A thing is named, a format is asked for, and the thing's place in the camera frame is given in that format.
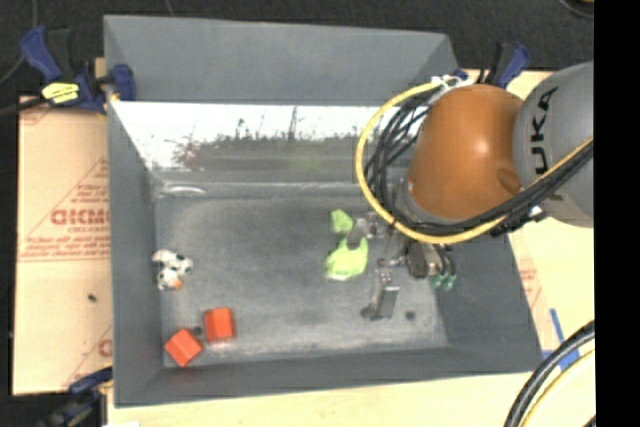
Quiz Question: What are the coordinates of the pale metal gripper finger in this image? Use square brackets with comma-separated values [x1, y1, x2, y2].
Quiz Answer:
[359, 269, 402, 322]
[347, 213, 382, 250]

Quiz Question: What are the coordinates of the lime green cloth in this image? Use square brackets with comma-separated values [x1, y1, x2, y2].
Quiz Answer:
[324, 208, 371, 282]

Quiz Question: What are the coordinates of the grey metal bin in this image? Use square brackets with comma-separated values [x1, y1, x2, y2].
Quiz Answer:
[102, 14, 545, 407]

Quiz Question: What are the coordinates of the orange-red block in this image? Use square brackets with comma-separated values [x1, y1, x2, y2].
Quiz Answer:
[203, 307, 238, 344]
[163, 327, 205, 369]

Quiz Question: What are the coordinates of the white and black toy animal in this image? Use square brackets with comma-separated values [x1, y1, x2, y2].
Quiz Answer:
[151, 248, 195, 292]

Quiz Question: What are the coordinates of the brown cardboard board, red print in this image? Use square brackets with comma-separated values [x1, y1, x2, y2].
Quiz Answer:
[10, 93, 551, 397]

